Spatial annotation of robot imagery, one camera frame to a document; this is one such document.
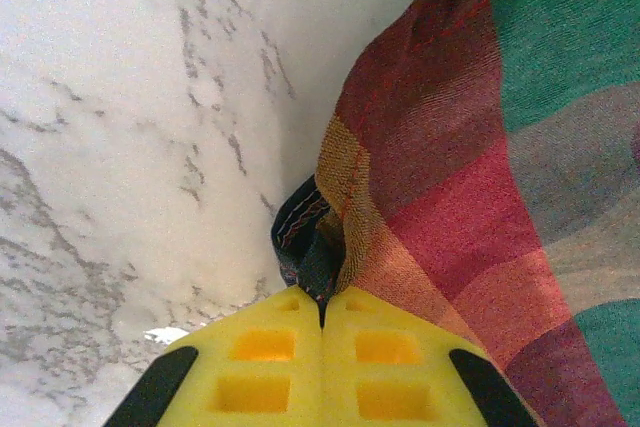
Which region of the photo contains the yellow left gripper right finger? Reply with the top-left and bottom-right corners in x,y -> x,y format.
319,290 -> 540,427

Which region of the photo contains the multicolour plaid long sleeve shirt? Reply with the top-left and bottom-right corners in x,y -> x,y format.
271,0 -> 640,427

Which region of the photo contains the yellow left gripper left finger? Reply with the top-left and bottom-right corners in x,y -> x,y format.
102,286 -> 325,427

